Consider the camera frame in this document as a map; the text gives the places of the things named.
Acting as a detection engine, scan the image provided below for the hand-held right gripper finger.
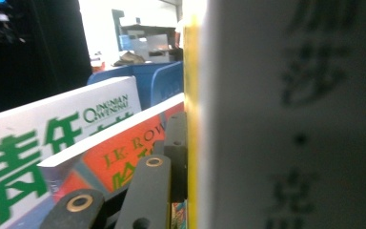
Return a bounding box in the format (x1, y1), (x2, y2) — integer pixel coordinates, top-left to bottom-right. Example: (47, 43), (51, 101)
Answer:
(152, 111), (189, 204)

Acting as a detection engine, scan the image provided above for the teal and orange book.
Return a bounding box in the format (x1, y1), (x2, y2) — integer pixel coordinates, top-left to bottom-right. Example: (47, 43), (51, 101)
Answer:
(8, 93), (189, 229)

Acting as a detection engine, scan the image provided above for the blue three-slot file rack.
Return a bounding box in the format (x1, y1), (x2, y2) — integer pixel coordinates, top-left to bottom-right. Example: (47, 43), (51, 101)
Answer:
(87, 60), (185, 112)

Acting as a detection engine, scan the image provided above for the yellow book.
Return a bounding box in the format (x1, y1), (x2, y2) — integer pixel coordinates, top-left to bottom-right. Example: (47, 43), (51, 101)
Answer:
(182, 0), (366, 229)

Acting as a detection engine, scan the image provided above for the white book with picture grid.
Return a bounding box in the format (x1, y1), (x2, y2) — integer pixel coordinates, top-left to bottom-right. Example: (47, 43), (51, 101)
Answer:
(0, 75), (143, 229)

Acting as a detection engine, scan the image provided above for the cluttered background desk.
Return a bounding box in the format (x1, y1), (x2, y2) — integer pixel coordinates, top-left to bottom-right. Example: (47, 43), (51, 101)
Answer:
(90, 9), (184, 73)

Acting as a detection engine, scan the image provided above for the black curtain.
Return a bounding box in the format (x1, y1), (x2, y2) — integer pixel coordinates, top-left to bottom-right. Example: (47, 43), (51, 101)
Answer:
(0, 0), (93, 118)

